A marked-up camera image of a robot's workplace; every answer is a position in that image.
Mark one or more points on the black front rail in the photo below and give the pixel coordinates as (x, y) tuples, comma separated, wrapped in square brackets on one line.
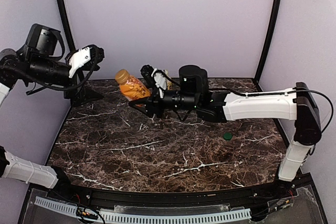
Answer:
[(255, 196)]

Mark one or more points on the orange juice bottle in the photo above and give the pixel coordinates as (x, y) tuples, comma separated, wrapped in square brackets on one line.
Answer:
[(134, 89)]

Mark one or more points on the black frame post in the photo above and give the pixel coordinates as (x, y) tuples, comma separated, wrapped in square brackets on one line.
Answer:
[(66, 25), (268, 39)]

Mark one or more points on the gold bottle cap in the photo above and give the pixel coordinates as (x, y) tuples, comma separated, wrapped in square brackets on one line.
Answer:
[(122, 76)]

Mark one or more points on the right black frame post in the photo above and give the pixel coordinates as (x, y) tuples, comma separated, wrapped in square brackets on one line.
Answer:
[(268, 39)]

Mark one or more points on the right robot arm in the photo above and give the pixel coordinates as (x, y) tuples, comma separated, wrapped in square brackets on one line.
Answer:
[(221, 105)]

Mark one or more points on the yellow tea bottle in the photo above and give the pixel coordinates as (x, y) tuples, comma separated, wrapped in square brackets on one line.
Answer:
[(168, 80)]

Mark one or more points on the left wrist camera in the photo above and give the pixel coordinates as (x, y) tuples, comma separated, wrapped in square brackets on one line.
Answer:
[(84, 59)]

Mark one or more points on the green bottle cap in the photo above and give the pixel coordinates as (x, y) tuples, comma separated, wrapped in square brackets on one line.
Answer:
[(227, 136)]

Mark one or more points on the left black frame post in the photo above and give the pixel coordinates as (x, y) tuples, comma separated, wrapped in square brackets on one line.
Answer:
[(66, 25)]

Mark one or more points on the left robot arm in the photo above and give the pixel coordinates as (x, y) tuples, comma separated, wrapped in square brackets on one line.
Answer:
[(36, 63)]

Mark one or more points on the white slotted cable duct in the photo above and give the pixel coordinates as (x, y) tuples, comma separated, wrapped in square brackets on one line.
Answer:
[(126, 214)]

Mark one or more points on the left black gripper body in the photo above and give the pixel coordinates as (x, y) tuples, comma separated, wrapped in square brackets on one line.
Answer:
[(79, 85)]

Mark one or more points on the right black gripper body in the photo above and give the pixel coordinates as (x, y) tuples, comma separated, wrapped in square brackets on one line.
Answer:
[(155, 102)]

